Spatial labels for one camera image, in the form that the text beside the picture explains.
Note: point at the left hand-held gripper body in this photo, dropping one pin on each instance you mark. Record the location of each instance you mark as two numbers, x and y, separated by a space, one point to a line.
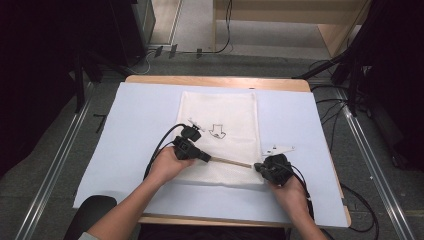
185 146

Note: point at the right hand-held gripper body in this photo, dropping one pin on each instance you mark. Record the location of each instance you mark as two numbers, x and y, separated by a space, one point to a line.
276 170

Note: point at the white mesh zipper bag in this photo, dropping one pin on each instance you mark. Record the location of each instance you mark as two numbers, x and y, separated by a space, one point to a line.
220 110

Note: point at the person's right hand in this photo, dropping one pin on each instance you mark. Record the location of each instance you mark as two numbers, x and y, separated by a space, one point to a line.
290 191

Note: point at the person's left hand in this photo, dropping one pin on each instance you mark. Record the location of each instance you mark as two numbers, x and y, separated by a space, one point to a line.
166 166

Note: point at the light blue table mat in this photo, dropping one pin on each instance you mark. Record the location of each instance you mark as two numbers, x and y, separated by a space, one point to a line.
133 133

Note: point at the wooden table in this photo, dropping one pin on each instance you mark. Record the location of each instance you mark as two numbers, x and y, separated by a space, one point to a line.
266 84

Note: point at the small black floor strip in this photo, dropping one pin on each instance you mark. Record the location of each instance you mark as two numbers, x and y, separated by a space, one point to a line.
101 120

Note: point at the person's dark pants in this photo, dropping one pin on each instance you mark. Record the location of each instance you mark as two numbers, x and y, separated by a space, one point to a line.
91 210

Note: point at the black tripod stand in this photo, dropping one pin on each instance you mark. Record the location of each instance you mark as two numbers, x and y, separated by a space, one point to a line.
346 66

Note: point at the black cabinet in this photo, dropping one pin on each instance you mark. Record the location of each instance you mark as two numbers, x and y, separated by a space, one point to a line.
130 30

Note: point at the dark curtain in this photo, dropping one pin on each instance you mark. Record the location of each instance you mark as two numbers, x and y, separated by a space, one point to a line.
36 73
400 83

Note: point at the light wooden desk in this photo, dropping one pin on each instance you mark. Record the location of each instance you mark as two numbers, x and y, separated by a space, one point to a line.
293 11

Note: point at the metal floor rail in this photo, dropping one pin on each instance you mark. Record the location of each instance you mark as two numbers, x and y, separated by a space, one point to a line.
53 173
376 173

